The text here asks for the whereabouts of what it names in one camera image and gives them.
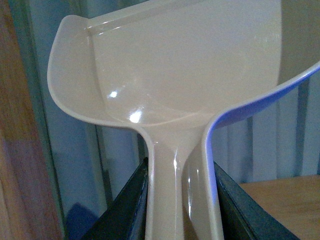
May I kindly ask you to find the wooden bed frame board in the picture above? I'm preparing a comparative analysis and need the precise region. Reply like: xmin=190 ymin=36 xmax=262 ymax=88
xmin=0 ymin=0 xmax=63 ymax=240

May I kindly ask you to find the beige plastic dustpan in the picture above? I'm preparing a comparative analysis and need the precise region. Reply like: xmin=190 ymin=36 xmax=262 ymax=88
xmin=47 ymin=0 xmax=320 ymax=240

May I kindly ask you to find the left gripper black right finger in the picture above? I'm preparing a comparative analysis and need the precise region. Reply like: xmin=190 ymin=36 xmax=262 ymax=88
xmin=214 ymin=163 xmax=298 ymax=240

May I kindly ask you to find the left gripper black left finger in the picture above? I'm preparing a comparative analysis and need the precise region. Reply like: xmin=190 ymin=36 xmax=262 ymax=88
xmin=82 ymin=157 xmax=149 ymax=240

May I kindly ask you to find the white curtain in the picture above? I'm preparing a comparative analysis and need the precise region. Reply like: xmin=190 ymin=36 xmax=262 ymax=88
xmin=9 ymin=0 xmax=320 ymax=240

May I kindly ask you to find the wooden nightstand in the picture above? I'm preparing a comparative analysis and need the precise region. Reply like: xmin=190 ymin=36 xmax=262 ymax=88
xmin=240 ymin=175 xmax=320 ymax=240

